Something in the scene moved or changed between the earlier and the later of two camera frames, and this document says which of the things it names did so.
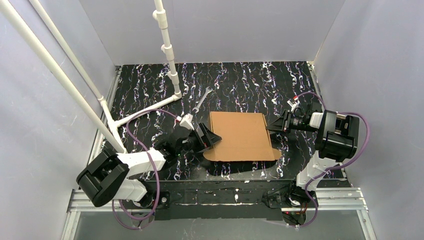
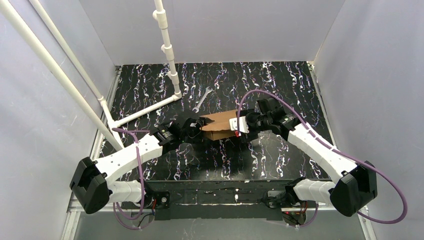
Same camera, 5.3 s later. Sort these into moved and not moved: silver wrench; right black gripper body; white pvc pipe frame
Moved: right black gripper body
Not moved: silver wrench; white pvc pipe frame
